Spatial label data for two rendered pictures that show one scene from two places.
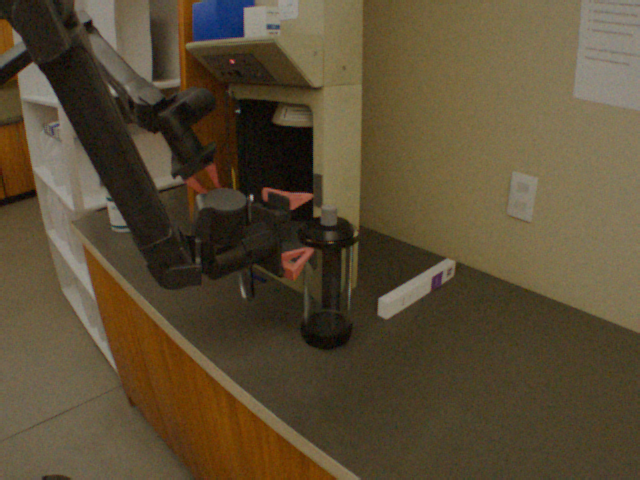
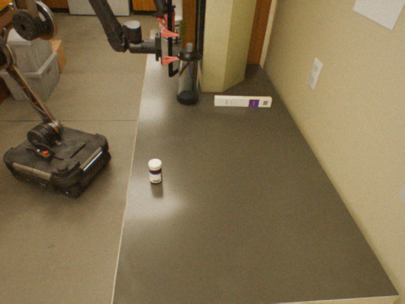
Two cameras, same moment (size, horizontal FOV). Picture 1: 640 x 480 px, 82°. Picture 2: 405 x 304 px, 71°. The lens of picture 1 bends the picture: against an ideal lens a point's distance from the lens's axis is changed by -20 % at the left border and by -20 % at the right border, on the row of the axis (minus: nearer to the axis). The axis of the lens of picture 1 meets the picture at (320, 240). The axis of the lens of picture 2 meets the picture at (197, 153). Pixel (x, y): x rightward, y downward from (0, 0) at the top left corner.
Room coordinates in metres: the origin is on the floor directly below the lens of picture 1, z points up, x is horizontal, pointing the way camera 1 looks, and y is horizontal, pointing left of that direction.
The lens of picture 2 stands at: (-0.18, -0.82, 1.63)
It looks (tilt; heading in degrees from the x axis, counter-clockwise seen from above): 40 degrees down; 38
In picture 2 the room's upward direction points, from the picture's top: 4 degrees clockwise
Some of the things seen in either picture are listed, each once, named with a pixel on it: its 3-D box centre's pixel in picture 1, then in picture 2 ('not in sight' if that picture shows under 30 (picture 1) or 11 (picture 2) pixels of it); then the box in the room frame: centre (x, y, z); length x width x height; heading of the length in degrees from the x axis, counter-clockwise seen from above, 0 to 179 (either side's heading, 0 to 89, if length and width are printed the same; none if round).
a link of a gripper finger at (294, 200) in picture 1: (289, 210); (167, 38); (0.67, 0.05, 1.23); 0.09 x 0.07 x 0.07; 135
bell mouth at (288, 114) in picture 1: (310, 108); not in sight; (1.02, 0.02, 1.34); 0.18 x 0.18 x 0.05
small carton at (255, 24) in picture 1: (262, 22); not in sight; (0.89, 0.11, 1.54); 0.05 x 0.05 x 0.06; 62
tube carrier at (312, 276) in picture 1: (327, 283); (188, 76); (0.74, -0.01, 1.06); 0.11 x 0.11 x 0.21
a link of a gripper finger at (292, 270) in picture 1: (290, 250); (168, 55); (0.67, 0.05, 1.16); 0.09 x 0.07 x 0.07; 135
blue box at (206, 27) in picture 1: (223, 20); not in sight; (0.98, 0.21, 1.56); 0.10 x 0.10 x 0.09; 45
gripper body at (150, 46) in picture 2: (254, 243); (150, 46); (0.62, 0.10, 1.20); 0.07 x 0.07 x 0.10; 45
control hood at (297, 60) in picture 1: (247, 61); not in sight; (0.92, 0.15, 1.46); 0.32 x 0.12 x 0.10; 45
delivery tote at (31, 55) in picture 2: not in sight; (25, 46); (0.96, 2.46, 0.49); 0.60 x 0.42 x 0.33; 45
